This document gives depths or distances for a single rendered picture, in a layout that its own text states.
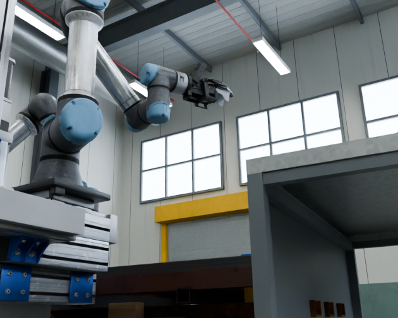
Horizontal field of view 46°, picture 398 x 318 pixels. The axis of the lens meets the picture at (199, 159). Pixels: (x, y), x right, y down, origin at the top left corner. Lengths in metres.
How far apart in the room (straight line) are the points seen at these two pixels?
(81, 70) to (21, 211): 0.48
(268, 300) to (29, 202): 0.58
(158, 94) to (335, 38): 10.30
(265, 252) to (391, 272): 8.77
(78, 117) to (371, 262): 8.94
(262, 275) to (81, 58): 0.79
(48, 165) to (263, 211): 0.64
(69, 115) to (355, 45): 10.39
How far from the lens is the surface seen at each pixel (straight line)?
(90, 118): 1.32
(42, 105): 1.98
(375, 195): 1.64
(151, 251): 12.23
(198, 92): 1.60
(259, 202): 1.13
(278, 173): 1.14
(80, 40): 1.45
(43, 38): 10.03
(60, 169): 1.39
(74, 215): 1.21
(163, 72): 1.54
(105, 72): 1.61
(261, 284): 1.10
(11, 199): 1.09
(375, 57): 11.16
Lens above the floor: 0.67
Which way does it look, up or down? 19 degrees up
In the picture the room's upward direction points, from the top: 1 degrees counter-clockwise
